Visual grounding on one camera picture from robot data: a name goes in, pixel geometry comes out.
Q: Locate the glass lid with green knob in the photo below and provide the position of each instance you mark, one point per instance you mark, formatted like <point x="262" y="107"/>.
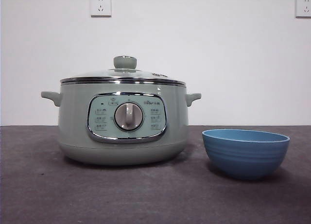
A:
<point x="125" y="62"/>

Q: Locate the pale green electric steamer pot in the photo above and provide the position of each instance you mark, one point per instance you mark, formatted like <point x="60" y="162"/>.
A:
<point x="73" y="126"/>

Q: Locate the blue ribbed bowl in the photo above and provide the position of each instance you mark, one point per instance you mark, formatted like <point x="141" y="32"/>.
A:
<point x="245" y="158"/>

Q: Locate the white wall socket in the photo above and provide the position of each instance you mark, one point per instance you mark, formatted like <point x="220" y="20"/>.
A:
<point x="101" y="5"/>
<point x="303" y="6"/>

